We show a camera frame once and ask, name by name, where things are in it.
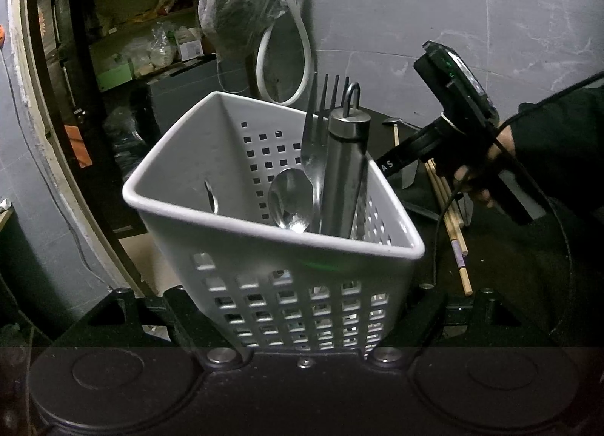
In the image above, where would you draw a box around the orange printed poster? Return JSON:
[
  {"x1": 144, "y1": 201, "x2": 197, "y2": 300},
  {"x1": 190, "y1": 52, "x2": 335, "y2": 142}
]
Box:
[{"x1": 63, "y1": 125, "x2": 94, "y2": 169}]

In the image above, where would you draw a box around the metal fork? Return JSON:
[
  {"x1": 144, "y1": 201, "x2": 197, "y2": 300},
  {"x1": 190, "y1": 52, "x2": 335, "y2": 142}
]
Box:
[{"x1": 300, "y1": 74, "x2": 351, "y2": 229}]

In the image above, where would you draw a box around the white perforated plastic basket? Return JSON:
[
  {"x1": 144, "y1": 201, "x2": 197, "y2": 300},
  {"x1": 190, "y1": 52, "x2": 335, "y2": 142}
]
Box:
[{"x1": 123, "y1": 91, "x2": 426, "y2": 361}]

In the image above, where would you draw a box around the green box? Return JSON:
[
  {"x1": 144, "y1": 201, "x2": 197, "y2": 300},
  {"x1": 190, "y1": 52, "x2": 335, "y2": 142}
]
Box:
[{"x1": 97, "y1": 61, "x2": 135, "y2": 90}]

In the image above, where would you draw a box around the metal spoon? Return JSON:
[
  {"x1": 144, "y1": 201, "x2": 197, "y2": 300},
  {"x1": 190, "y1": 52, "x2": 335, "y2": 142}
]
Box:
[{"x1": 267, "y1": 168, "x2": 315, "y2": 234}]

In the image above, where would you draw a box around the dark wooden door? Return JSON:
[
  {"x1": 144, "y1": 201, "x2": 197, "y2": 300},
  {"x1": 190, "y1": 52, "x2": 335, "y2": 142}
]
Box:
[{"x1": 28, "y1": 0, "x2": 142, "y2": 234}]

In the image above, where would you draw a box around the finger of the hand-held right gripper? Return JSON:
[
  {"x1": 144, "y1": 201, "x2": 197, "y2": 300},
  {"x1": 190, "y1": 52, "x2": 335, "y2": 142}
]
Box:
[{"x1": 375, "y1": 131, "x2": 428, "y2": 176}]

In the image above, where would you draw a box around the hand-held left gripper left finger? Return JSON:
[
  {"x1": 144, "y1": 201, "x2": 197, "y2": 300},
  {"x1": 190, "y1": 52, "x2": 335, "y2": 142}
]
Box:
[{"x1": 61, "y1": 286, "x2": 242, "y2": 371}]

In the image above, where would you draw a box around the person's right forearm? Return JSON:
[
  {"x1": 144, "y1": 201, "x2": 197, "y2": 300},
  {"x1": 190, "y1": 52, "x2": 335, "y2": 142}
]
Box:
[{"x1": 510, "y1": 84, "x2": 604, "y2": 215}]

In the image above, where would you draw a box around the hanging clear plastic bag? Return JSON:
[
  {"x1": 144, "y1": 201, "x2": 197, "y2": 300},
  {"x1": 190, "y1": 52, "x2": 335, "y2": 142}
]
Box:
[{"x1": 198, "y1": 0, "x2": 286, "y2": 62}]

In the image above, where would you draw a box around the thin white cable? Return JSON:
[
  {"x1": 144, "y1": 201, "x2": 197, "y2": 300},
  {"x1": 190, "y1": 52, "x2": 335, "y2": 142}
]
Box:
[{"x1": 217, "y1": 56, "x2": 251, "y2": 92}]

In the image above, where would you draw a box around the beige door frame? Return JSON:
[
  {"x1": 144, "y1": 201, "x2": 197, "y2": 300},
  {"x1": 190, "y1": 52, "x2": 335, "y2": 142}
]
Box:
[{"x1": 9, "y1": 0, "x2": 142, "y2": 295}]

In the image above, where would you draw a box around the dark plastic bag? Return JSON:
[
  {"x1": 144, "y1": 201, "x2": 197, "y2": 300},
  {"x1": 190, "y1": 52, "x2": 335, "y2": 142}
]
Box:
[{"x1": 101, "y1": 106, "x2": 147, "y2": 168}]

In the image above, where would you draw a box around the wooden storage shelf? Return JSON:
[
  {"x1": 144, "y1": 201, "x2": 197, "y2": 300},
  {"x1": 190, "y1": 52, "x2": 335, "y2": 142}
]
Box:
[{"x1": 78, "y1": 0, "x2": 222, "y2": 88}]

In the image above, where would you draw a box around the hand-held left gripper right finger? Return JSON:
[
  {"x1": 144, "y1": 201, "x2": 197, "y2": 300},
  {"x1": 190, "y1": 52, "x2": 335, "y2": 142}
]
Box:
[{"x1": 365, "y1": 284, "x2": 553, "y2": 364}]

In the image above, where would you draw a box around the white hose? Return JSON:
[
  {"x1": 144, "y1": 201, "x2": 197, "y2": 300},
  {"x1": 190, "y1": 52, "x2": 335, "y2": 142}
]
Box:
[{"x1": 256, "y1": 0, "x2": 313, "y2": 106}]

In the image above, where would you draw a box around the grey cabinet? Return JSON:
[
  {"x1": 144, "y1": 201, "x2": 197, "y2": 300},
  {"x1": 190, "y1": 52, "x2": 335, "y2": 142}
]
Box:
[{"x1": 146, "y1": 56, "x2": 265, "y2": 135}]

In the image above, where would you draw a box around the clear bag of food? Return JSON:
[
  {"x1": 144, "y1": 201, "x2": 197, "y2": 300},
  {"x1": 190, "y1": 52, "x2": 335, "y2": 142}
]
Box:
[{"x1": 150, "y1": 23, "x2": 177, "y2": 69}]

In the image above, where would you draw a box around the steel cylindrical handle utensil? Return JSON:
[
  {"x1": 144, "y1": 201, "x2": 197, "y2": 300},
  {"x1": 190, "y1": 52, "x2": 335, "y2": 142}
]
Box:
[{"x1": 320, "y1": 82, "x2": 371, "y2": 241}]

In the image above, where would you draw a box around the white carton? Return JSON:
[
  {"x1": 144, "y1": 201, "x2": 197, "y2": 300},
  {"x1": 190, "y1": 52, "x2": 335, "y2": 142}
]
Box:
[{"x1": 177, "y1": 40, "x2": 203, "y2": 62}]

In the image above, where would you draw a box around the person's right hand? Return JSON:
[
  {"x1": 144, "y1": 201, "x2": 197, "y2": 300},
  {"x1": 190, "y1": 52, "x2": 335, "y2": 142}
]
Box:
[{"x1": 453, "y1": 126, "x2": 518, "y2": 209}]

